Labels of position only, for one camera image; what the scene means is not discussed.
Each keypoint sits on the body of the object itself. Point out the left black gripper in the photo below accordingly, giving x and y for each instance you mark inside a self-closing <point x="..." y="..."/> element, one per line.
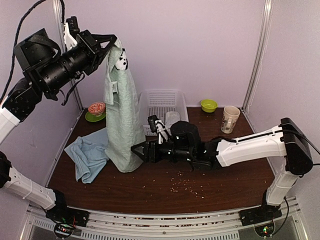
<point x="94" y="52"/>

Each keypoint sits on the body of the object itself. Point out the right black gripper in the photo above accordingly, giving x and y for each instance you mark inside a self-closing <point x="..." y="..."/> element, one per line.
<point x="147" y="146"/>

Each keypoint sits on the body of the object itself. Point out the green panda towel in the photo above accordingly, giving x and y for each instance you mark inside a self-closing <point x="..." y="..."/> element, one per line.
<point x="124" y="126"/>

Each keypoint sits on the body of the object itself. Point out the light blue towel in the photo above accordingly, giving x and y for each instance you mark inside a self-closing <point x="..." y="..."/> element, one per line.
<point x="88" y="154"/>

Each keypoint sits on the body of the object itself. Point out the white plastic basket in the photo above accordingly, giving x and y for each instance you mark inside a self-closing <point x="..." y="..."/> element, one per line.
<point x="159" y="102"/>

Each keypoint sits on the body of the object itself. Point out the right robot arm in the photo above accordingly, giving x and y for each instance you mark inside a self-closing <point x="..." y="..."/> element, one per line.
<point x="182" y="142"/>

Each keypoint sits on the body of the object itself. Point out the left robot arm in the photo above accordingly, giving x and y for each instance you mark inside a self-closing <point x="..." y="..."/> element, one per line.
<point x="46" y="70"/>

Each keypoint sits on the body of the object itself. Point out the rolled grey towel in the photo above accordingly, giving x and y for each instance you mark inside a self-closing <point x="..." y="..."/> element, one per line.
<point x="172" y="117"/>

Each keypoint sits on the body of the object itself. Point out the red patterned bowl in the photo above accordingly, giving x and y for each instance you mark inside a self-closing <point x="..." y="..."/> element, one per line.
<point x="97" y="108"/>

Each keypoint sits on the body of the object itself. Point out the green plate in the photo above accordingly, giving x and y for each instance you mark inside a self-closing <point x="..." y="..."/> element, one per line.
<point x="94" y="118"/>

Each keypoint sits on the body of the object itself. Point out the lime green bowl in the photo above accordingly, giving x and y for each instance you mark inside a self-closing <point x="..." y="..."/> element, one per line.
<point x="208" y="105"/>

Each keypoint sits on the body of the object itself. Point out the cream printed mug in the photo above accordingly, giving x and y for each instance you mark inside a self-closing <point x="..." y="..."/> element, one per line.
<point x="229" y="119"/>

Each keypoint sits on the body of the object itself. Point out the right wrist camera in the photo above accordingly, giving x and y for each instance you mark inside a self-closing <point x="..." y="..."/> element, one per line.
<point x="157" y="126"/>

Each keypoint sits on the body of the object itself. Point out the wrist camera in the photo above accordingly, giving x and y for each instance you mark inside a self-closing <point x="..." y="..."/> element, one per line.
<point x="71" y="29"/>
<point x="157" y="126"/>

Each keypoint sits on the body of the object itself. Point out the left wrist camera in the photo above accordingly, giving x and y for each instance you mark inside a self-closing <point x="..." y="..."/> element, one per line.
<point x="71" y="29"/>

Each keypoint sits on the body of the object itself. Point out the left aluminium frame post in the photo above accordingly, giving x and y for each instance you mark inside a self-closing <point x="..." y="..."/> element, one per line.
<point x="68" y="61"/>

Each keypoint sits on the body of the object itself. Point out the aluminium frame post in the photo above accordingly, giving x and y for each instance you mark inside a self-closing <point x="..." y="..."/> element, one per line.
<point x="68" y="61"/>
<point x="261" y="47"/>

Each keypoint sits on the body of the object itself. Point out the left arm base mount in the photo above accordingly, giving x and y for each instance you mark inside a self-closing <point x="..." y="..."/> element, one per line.
<point x="67" y="222"/>

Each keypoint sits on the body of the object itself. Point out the front aluminium rail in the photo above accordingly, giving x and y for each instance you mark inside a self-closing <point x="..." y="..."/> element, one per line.
<point x="217" y="225"/>

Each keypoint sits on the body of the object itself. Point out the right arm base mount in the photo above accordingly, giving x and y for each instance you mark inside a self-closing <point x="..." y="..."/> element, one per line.
<point x="262" y="219"/>

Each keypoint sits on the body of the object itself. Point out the right aluminium frame post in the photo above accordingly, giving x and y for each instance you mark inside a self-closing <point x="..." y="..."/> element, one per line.
<point x="261" y="47"/>

